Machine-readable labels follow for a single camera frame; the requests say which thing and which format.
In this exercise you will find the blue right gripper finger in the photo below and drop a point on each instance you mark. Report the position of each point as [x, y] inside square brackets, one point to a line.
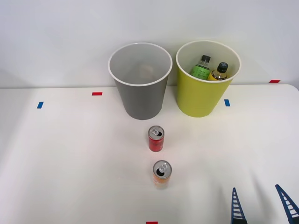
[236, 207]
[288, 203]

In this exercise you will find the orange drink can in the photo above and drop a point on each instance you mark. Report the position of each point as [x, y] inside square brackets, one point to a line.
[161, 176]

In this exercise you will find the red drink can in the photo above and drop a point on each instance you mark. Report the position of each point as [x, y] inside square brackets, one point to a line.
[156, 140]

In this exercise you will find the yellow-green plastic waste bin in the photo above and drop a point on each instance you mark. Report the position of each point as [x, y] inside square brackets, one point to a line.
[198, 98]

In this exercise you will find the yellow plastic bottle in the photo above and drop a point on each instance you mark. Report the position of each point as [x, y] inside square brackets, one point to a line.
[217, 74]

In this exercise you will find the green label plastic bottle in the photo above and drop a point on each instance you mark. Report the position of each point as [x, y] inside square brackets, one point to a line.
[200, 70]

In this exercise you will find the grey plastic waste bin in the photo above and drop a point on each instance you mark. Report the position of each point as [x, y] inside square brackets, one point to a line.
[142, 98]

